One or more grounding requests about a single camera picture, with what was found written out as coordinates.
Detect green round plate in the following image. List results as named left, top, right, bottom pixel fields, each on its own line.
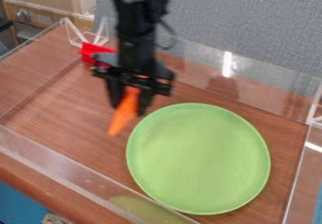
left=126, top=103, right=270, bottom=215

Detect clear acrylic tray walls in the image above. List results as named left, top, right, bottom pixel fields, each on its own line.
left=0, top=22, right=322, bottom=224

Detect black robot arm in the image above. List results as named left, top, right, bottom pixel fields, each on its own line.
left=92, top=0, right=175, bottom=116

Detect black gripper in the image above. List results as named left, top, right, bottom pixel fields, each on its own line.
left=92, top=53, right=177, bottom=116

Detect orange toy carrot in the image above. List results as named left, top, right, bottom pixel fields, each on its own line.
left=107, top=88, right=139, bottom=136

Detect red plastic block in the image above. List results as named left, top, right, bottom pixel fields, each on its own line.
left=79, top=42, right=118, bottom=65

